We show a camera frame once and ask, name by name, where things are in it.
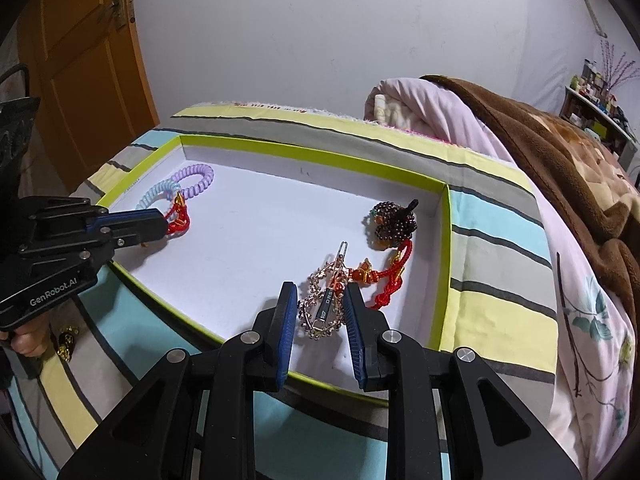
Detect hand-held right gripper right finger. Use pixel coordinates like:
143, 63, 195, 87
341, 282, 583, 480

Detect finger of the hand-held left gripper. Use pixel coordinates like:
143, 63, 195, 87
110, 226, 171, 252
87, 207, 169, 231

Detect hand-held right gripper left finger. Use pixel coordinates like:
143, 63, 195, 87
57, 281, 300, 480

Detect blue spiral hair tie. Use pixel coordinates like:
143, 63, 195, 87
136, 178, 183, 211

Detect red gold knotted bracelet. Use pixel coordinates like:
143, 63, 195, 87
162, 195, 192, 237

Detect rhinestone hair clip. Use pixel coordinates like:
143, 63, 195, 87
298, 242, 358, 341

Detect red orange knotted bracelet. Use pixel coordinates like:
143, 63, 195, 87
350, 239, 415, 311

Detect purple spiral hair tie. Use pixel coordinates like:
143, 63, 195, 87
167, 162, 216, 200

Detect lime green shallow box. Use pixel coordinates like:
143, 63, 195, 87
95, 134, 453, 408

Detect dark brown beaded hair tie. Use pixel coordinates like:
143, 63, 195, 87
364, 199, 420, 251

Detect person's left hand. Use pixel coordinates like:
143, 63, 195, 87
7, 317, 55, 359

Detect orange wooden door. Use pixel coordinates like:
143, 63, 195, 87
17, 0, 161, 193

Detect white fringed towel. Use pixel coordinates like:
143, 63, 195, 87
225, 99, 366, 123

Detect metal door latch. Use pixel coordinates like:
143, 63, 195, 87
97, 0, 136, 31

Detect pink floral quilt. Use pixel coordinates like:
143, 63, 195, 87
362, 77, 640, 480

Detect brown fleece blanket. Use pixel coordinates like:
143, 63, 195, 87
419, 75, 640, 341

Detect cluttered shelf with bottles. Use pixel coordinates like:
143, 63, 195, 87
560, 57, 640, 171

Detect purple decorative branches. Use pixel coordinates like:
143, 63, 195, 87
597, 37, 638, 93

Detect black gold beaded hair tie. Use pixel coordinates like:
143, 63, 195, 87
52, 325, 81, 361

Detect black cable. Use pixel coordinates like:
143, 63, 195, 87
0, 62, 32, 93

